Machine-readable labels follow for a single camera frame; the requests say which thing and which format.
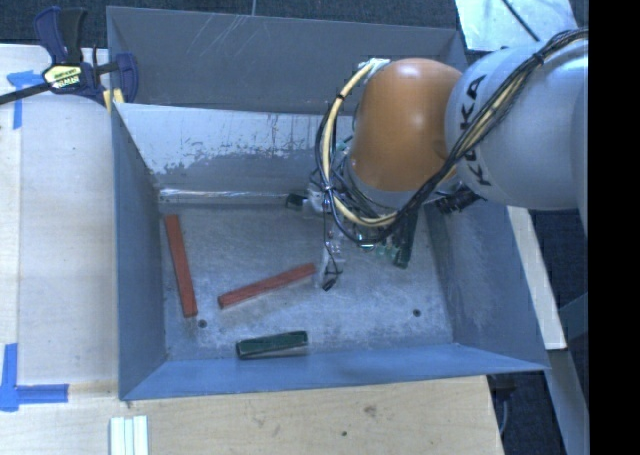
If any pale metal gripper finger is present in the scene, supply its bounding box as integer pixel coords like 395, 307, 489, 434
313, 246, 332, 290
325, 236, 348, 276

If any pale wood flat board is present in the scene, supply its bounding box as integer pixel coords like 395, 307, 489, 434
16, 45, 121, 388

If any grey metal bin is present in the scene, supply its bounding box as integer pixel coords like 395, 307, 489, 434
104, 5, 552, 402

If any red-brown flat block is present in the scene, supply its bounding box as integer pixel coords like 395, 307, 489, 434
216, 262, 318, 311
163, 213, 200, 320

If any dark green flat block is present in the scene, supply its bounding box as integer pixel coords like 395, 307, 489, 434
235, 329, 310, 361

